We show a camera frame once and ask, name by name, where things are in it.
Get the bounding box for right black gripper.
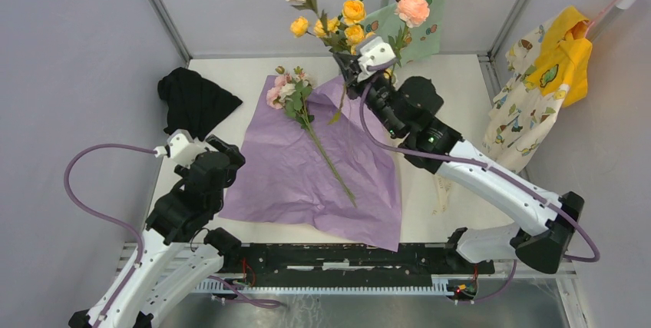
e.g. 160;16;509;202
334;50;404;137

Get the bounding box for yellow rose stem bunch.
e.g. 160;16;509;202
288;0;375;55

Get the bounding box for small pink rose stem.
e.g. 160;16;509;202
266;65;357;207

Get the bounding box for black cloth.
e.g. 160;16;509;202
157;67;243;141

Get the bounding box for large pink rose stem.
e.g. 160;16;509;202
389;0;430;66

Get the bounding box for purple wrapping paper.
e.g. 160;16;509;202
220;78;402;251

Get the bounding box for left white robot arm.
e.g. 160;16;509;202
64;130;246;327

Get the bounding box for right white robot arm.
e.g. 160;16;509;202
333;52;586;274

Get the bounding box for green cartoon print towel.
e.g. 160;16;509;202
361;0;446;65

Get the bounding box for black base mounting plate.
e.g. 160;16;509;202
220;243;495;288

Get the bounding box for yellow cartoon print shirt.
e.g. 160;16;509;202
482;6;593;173

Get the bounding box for small circuit board with LED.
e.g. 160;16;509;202
453;284;474;300

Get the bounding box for pink clothes hanger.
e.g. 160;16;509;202
584;0;620;38

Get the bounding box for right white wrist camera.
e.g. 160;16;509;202
355;35;398;82

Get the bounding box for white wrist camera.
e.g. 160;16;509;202
355;35;398;82
154;129;208;168

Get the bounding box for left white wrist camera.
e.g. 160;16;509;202
154;129;208;168

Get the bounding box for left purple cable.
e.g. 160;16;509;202
63;143;286;328

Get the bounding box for purple cable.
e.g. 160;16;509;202
358;58;601;303
63;143;286;328

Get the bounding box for white slotted cable duct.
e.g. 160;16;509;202
180;275;479;297

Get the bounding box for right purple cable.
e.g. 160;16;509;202
358;58;601;303

